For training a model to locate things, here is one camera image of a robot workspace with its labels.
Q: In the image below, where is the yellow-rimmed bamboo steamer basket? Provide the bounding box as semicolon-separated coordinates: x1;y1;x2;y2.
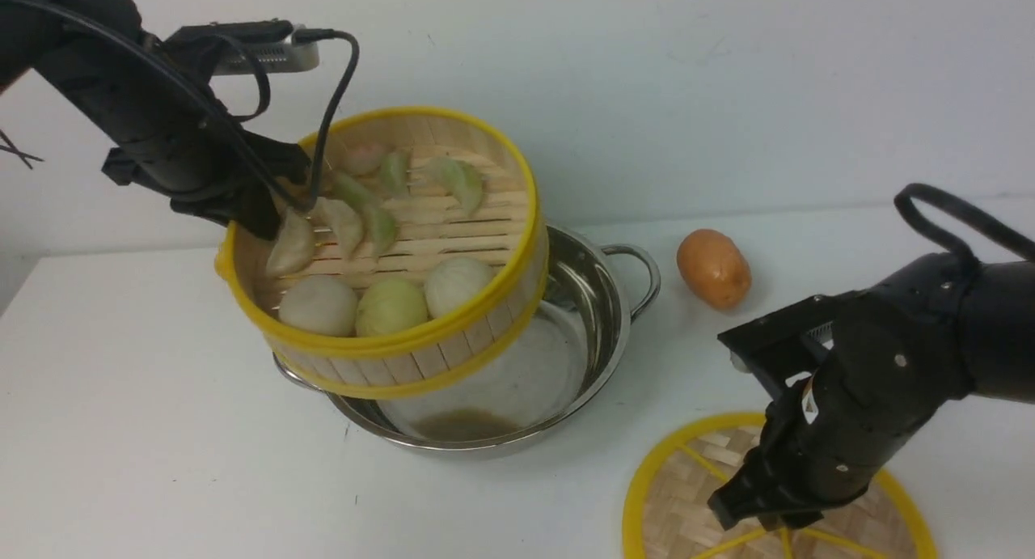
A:
215;106;548;400

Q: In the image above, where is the green toy dumpling right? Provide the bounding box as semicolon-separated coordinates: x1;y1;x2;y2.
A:
421;157;484;218

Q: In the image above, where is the stainless steel two-handled pot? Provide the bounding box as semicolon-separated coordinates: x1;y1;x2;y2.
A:
273;224;662;451

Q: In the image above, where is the white toy steamed bun right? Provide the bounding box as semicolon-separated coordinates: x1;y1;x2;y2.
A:
424;256;496;319

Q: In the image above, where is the green toy dumpling left middle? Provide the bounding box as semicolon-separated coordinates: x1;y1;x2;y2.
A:
326;172;382;213

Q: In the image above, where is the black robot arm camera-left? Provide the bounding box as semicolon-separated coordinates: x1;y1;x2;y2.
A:
2;0;177;142

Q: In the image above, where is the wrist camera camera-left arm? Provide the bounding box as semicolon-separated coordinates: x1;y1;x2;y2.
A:
162;19;320;78

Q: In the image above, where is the brown toy potato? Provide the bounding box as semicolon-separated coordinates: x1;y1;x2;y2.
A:
676;230;753;311

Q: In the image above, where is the green toy dumpling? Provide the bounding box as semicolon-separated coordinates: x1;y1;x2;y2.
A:
421;157;484;218
326;172;382;213
361;205;398;258
378;150;410;199

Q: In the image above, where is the green toy dumpling upper middle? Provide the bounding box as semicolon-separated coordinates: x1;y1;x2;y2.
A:
378;150;410;199

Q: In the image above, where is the white toy steamed bun left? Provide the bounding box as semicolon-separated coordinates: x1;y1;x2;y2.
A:
277;275;359;337

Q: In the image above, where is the pink toy dumpling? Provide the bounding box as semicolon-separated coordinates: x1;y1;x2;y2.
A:
341;142;391;176

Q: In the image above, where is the yellow-green toy steamed bun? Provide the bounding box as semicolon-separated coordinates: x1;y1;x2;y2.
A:
356;277;428;337

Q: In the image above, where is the white toy steamed bun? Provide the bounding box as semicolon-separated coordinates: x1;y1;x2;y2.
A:
424;256;496;319
277;275;359;337

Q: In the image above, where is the yellow-rimmed woven bamboo lid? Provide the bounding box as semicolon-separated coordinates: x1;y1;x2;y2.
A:
622;412;939;558

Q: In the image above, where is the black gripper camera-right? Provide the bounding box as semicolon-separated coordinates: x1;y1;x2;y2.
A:
708;286;971;531

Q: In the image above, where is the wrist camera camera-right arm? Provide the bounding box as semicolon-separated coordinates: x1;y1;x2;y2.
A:
717;291;861;401

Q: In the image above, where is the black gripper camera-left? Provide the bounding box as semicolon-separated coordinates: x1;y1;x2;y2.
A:
101;81;311;242

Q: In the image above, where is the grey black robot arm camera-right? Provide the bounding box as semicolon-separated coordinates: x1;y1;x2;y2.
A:
870;253;1034;409

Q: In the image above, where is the cream toy dumpling far left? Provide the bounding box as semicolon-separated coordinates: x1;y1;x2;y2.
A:
265;208;315;277

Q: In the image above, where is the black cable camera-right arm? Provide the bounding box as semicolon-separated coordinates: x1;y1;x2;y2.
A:
893;183;1034;273

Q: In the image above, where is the green toy dumpling lower middle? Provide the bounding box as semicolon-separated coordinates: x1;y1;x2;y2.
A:
361;205;398;258

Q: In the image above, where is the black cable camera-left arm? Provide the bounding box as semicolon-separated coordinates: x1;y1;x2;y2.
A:
0;0;361;214

